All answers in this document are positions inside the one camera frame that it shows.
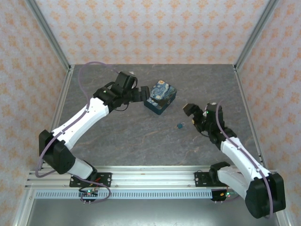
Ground starry night tin box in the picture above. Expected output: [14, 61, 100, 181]
[143, 80, 177, 115]

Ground grey metal sheet panel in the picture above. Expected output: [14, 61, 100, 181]
[24, 199, 283, 226]

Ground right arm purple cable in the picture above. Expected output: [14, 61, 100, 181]
[215, 100, 275, 218]

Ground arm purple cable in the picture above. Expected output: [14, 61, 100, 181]
[34, 61, 123, 204]
[215, 100, 275, 218]

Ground aluminium side rail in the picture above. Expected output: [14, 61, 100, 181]
[233, 65, 269, 170]
[37, 65, 75, 170]

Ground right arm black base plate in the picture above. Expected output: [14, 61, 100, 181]
[194, 171, 226, 188]

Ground aluminium crossbeam rail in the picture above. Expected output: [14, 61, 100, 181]
[24, 165, 282, 189]

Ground aluminium corner post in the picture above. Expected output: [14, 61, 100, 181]
[234, 0, 280, 69]
[24, 0, 71, 69]

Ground perforated grey cable tray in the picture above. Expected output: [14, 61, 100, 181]
[34, 190, 275, 200]

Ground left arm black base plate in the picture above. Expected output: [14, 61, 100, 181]
[69, 172, 112, 188]

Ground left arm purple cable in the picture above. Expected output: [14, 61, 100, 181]
[34, 61, 123, 204]

